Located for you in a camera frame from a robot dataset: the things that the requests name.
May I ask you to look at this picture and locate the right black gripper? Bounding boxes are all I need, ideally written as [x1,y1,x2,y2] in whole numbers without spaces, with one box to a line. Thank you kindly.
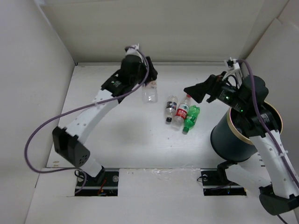
[184,70,249,112]

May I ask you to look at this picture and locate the clear bottle blue orange label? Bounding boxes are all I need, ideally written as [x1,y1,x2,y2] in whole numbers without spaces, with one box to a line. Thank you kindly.
[142,81,158,103]

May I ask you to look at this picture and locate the clear bottle red label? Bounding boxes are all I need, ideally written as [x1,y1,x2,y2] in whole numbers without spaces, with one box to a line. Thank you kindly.
[172,94,192,130]

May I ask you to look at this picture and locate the clear bottle black label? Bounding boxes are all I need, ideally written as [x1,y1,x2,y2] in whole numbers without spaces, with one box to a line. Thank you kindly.
[164,95,178,124]

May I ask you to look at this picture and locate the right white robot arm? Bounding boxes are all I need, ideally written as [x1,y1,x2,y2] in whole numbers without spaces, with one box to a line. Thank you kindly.
[184,75,299,216]

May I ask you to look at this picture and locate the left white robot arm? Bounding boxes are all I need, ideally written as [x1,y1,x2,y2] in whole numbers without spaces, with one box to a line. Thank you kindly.
[52,55,157,185]

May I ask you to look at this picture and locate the dark bin with gold rim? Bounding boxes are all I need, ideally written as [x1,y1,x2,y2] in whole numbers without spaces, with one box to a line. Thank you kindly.
[210,102,283,163]

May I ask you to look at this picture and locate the green plastic bottle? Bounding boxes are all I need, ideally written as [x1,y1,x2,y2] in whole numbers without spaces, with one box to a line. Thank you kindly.
[182,105,200,134]

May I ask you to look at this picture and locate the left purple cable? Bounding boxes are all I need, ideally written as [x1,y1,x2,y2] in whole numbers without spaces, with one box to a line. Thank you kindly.
[24,45,150,194]

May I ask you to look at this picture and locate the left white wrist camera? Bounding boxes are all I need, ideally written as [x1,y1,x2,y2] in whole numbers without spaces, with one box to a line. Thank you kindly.
[125,44,141,57]

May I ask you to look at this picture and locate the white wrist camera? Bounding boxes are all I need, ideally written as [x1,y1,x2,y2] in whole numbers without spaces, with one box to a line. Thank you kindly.
[223,57,243,87]
[125,44,141,57]

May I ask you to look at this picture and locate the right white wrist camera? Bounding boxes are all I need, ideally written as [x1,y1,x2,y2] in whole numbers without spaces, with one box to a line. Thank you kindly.
[223,57,243,87]

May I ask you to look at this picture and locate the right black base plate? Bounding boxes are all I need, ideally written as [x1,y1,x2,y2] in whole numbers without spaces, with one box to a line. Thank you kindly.
[197,168,247,196]

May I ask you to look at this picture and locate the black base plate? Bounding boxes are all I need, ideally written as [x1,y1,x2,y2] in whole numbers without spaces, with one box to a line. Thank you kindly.
[74,169,119,197]
[197,168,247,196]

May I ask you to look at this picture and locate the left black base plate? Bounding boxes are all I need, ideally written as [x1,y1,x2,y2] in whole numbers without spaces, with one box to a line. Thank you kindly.
[74,169,119,197]

